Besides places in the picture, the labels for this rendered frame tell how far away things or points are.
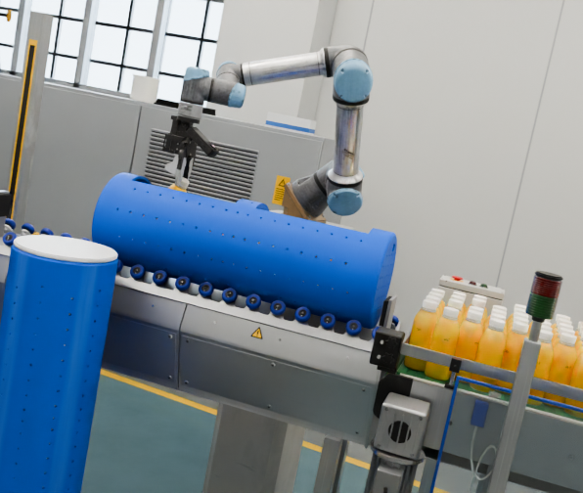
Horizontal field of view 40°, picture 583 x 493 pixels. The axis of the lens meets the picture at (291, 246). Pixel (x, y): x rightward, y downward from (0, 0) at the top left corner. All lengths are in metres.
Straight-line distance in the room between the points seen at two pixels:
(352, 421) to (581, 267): 2.89
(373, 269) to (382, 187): 3.02
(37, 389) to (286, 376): 0.67
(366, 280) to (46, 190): 2.95
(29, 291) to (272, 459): 1.17
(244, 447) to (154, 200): 1.03
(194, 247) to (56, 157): 2.55
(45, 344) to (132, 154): 2.40
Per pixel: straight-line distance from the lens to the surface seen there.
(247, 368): 2.31
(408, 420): 1.98
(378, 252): 2.17
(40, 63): 3.09
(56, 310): 2.15
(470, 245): 5.03
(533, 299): 1.87
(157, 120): 4.36
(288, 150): 4.00
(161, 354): 2.42
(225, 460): 2.99
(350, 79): 2.42
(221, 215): 2.28
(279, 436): 2.88
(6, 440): 2.30
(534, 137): 4.97
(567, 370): 2.15
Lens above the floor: 1.47
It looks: 9 degrees down
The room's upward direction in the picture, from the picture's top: 11 degrees clockwise
